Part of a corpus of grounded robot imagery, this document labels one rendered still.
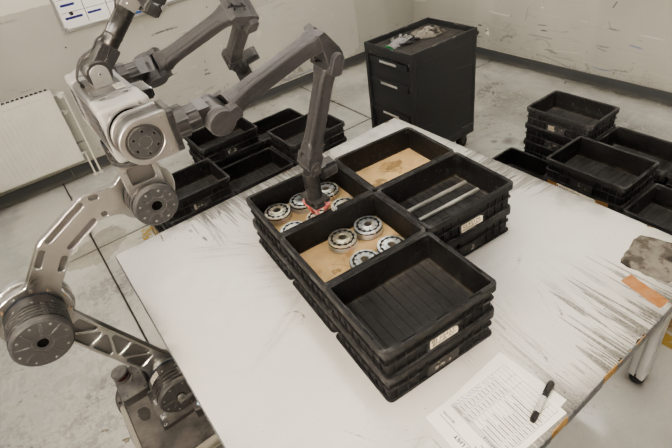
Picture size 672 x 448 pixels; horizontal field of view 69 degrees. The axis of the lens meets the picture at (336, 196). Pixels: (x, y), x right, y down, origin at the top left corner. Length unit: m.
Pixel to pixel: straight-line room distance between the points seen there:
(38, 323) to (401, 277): 1.09
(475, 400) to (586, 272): 0.64
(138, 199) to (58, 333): 0.47
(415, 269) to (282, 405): 0.58
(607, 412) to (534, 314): 0.80
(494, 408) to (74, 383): 2.07
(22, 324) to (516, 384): 1.42
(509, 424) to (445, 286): 0.41
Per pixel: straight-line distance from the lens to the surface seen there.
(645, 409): 2.45
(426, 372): 1.50
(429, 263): 1.64
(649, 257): 1.97
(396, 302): 1.53
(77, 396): 2.82
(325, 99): 1.53
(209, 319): 1.80
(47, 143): 4.41
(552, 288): 1.79
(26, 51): 4.34
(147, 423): 2.24
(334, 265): 1.66
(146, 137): 1.27
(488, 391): 1.51
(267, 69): 1.37
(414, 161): 2.14
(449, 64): 3.38
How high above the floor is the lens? 1.97
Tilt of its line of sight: 35 degrees down
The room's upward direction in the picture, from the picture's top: 9 degrees counter-clockwise
